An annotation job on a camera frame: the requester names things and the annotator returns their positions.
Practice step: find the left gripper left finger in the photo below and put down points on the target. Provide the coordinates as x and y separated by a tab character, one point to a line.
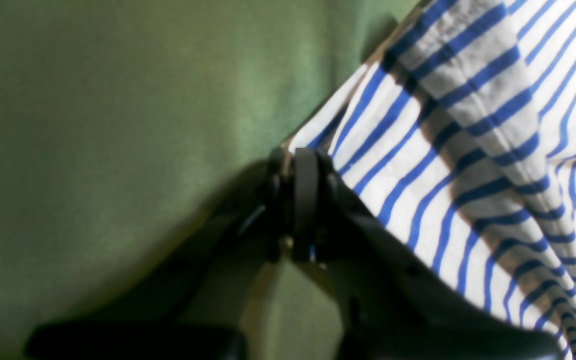
188	307

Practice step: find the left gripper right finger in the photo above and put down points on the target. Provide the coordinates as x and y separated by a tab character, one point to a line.
393	306

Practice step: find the blue white striped t-shirt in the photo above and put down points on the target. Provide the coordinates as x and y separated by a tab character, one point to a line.
459	135

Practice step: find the green table cloth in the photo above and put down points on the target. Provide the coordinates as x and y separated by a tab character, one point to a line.
120	120

